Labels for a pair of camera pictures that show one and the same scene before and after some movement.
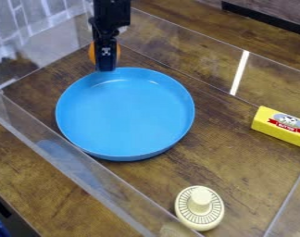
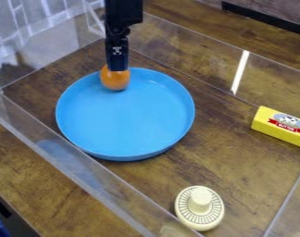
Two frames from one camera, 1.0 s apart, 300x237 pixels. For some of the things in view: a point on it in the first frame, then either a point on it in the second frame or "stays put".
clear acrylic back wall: x=242 y=74 stays put
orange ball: x=91 y=53 -> x=114 y=80
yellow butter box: x=281 y=126 stays put
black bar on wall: x=262 y=18 stays put
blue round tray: x=125 y=115 stays put
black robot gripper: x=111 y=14 -> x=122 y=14
